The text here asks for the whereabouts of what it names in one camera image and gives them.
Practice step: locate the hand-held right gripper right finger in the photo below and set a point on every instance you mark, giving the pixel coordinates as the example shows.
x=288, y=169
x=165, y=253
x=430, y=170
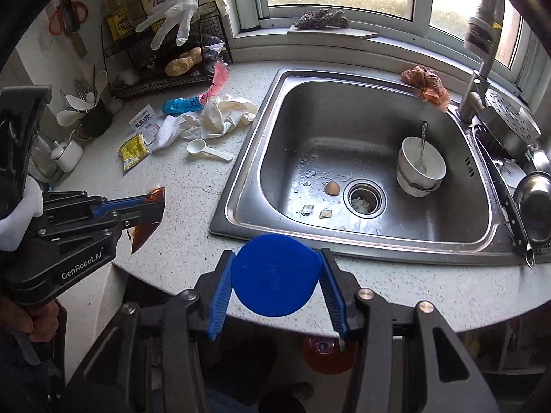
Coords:
x=333, y=303

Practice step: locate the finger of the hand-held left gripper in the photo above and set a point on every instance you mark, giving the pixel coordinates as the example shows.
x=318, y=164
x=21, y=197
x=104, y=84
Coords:
x=137, y=219
x=120, y=205

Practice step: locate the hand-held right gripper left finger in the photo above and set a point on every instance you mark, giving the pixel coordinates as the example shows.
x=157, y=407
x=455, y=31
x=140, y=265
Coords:
x=219, y=305

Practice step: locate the orange plastic wrapper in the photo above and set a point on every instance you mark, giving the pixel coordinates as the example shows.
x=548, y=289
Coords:
x=146, y=234

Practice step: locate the yellow seasoning packet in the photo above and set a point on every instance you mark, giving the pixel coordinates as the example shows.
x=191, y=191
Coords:
x=132, y=151

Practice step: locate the red plastic bucket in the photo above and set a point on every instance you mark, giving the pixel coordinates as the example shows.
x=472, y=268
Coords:
x=320, y=359

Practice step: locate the blue round lid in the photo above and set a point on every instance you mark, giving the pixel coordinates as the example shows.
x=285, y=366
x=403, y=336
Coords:
x=275, y=275

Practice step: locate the blue snack packet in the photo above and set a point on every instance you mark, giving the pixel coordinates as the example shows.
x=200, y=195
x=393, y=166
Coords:
x=181, y=105

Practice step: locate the pink plastic bag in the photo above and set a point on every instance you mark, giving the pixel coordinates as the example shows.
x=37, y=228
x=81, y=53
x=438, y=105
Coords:
x=217, y=79

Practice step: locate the person's left hand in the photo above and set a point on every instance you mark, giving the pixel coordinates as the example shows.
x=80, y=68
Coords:
x=36, y=320

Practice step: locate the white printed sachet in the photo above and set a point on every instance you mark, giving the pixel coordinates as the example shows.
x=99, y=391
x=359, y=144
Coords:
x=144, y=122

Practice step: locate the black utensil cup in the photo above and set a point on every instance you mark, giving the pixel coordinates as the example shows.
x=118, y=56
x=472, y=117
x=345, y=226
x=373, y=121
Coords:
x=94, y=120

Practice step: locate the white cloth glove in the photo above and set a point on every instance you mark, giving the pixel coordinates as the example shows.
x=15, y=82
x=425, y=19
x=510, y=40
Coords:
x=170, y=131

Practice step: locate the glass jar with green base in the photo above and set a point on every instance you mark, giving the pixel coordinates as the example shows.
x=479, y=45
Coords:
x=41, y=159

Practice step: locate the white measuring spoon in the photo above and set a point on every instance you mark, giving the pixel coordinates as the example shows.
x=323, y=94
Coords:
x=200, y=146

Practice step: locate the white soup spoon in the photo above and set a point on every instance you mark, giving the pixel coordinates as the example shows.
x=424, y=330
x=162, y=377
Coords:
x=101, y=84
x=69, y=117

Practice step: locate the brown eggshell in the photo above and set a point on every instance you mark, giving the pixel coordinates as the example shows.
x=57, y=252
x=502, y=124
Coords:
x=331, y=188

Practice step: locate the garlic bulbs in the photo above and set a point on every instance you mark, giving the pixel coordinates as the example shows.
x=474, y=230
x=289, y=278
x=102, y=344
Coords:
x=127, y=76

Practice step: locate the crumpled cream rubber glove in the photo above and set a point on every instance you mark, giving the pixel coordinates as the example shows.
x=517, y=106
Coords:
x=228, y=114

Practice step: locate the white ceramic bowl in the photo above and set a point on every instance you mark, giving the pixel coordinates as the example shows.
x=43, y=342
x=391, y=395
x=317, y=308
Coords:
x=424, y=161
x=415, y=188

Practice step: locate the ginger root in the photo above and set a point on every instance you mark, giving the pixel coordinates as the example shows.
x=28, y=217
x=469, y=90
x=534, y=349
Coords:
x=185, y=63

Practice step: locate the stainless steel sink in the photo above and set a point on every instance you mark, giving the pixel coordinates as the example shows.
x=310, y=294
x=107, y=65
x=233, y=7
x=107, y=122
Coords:
x=344, y=137

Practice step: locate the dark mesh bag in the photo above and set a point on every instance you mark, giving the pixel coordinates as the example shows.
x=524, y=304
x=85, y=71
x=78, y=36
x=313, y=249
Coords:
x=211, y=49

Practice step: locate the yellow label oil bottle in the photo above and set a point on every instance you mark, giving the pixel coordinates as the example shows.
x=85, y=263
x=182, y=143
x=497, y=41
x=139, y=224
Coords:
x=118, y=21

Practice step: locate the metal spoon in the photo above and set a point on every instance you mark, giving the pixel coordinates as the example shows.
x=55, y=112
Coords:
x=422, y=137

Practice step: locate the slim glass condiment bottle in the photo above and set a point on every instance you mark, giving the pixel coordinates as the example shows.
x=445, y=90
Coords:
x=104, y=8

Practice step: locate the clear disposable glove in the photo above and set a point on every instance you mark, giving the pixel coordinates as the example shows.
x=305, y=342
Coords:
x=172, y=13

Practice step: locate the steel pot lid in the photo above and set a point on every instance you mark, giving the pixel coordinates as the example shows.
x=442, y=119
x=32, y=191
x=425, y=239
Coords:
x=508, y=172

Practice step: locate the stainless steel bowl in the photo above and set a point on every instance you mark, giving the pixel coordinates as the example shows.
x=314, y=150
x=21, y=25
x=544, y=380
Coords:
x=533, y=208

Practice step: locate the orange dish cloth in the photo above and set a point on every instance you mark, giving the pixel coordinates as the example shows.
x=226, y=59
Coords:
x=426, y=81

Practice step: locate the steel steamer pan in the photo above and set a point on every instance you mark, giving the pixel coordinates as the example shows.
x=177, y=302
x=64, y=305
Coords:
x=510, y=122

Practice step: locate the dried plant bundle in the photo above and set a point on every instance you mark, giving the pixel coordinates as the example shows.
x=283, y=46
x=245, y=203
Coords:
x=320, y=19

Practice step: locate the steel kitchen faucet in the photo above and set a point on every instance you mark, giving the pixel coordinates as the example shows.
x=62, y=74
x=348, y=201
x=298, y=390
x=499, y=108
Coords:
x=478, y=64

